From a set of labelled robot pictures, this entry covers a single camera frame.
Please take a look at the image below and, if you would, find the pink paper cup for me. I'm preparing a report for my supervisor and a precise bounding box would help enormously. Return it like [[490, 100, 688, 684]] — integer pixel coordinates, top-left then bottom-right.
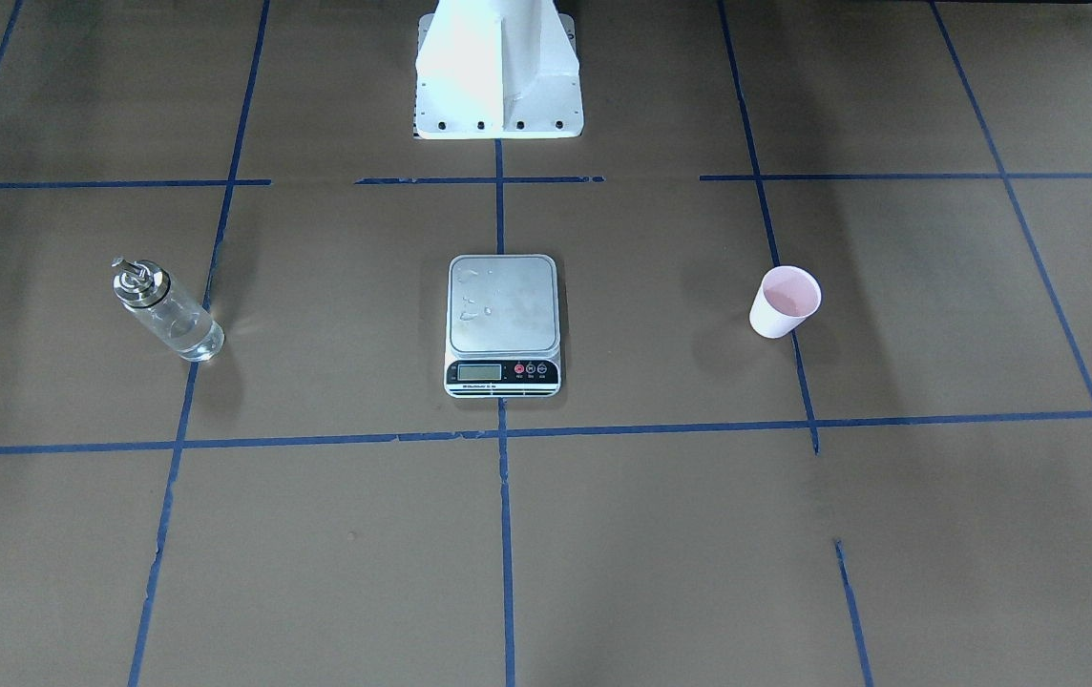
[[748, 265, 824, 339]]

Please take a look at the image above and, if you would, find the glass sauce bottle metal spout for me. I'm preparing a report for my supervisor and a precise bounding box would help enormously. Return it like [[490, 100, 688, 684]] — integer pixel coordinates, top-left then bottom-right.
[[112, 256, 226, 364]]

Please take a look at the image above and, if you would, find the digital kitchen scale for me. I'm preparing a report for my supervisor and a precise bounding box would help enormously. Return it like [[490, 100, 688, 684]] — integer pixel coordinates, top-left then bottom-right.
[[443, 254, 563, 399]]

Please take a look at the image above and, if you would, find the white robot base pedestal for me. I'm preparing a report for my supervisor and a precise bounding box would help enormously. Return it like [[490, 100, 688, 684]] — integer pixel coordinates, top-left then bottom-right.
[[412, 1, 585, 140]]

